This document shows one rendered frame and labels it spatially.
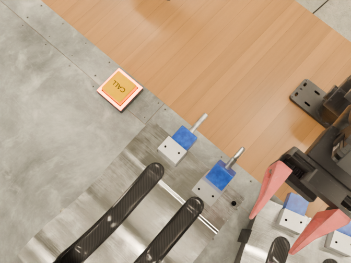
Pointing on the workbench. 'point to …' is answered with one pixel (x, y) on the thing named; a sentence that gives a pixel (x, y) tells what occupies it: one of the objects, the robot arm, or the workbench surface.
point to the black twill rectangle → (244, 236)
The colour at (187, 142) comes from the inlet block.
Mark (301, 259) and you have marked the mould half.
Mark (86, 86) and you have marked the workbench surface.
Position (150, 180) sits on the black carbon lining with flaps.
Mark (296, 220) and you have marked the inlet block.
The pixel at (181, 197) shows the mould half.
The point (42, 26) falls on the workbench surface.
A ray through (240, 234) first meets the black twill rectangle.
